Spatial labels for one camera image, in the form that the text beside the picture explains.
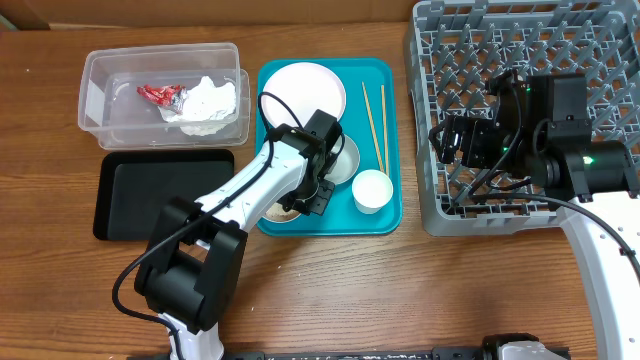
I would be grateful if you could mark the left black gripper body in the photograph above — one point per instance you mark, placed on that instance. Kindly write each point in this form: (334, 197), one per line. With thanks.
(315, 194)

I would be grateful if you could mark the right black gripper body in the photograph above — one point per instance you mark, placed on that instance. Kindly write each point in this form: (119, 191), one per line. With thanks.
(463, 141)

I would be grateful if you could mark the small pink bowl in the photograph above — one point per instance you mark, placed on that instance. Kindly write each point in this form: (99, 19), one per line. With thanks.
(277, 214)

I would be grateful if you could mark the grey round bowl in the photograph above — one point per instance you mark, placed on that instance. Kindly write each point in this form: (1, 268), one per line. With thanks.
(347, 162)

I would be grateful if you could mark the white paper cup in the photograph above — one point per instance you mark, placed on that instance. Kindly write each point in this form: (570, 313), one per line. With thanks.
(372, 190)

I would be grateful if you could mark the red foil snack wrapper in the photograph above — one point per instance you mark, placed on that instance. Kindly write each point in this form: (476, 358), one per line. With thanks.
(170, 97)

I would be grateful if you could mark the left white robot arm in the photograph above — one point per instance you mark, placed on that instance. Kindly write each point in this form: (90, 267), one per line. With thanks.
(190, 270)

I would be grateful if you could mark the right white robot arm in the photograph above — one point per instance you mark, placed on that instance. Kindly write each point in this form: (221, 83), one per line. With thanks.
(541, 133)

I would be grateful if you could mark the grey dishwasher rack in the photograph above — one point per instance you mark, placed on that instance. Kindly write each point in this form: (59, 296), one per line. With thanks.
(453, 47)

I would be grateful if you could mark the clear plastic waste bin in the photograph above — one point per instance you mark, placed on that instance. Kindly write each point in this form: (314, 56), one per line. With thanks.
(110, 108)

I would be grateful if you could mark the teal plastic tray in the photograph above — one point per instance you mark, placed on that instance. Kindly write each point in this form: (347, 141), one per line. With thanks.
(341, 216)

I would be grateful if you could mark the large white round plate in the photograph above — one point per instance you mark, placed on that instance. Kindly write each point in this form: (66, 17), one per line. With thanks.
(304, 87)

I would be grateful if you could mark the crumpled white tissue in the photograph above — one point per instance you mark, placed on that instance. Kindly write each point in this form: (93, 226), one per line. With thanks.
(205, 108)

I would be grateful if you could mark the black tray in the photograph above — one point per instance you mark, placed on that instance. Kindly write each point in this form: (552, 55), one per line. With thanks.
(135, 185)

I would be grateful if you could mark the black rail at table edge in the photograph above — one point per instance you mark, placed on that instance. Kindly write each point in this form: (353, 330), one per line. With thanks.
(503, 346)

